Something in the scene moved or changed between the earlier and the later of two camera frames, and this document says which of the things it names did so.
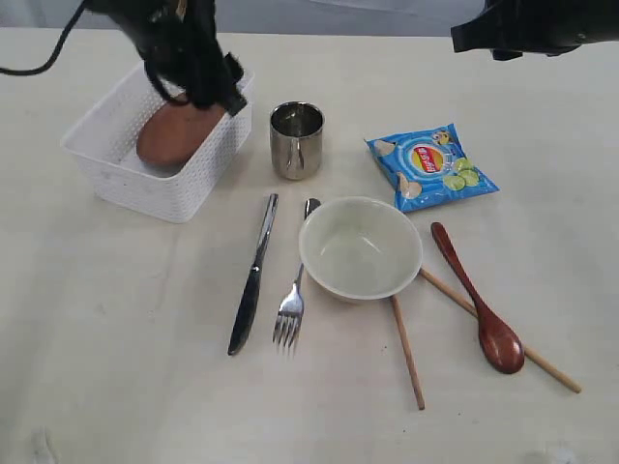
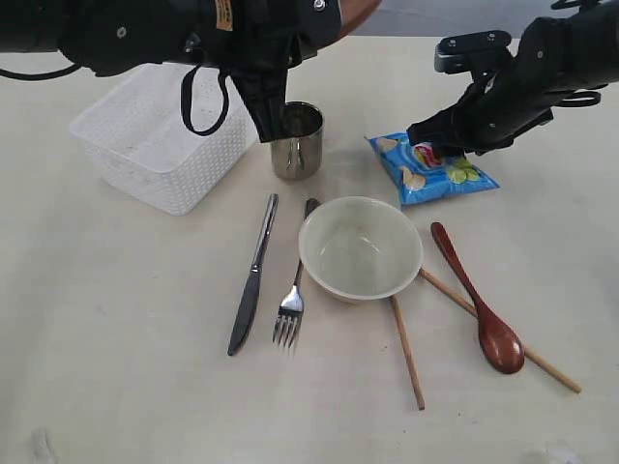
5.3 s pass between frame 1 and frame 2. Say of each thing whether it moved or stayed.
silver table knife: stayed
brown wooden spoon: stayed
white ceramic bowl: stayed
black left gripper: moved
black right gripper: moved
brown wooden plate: moved
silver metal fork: stayed
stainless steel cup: stayed
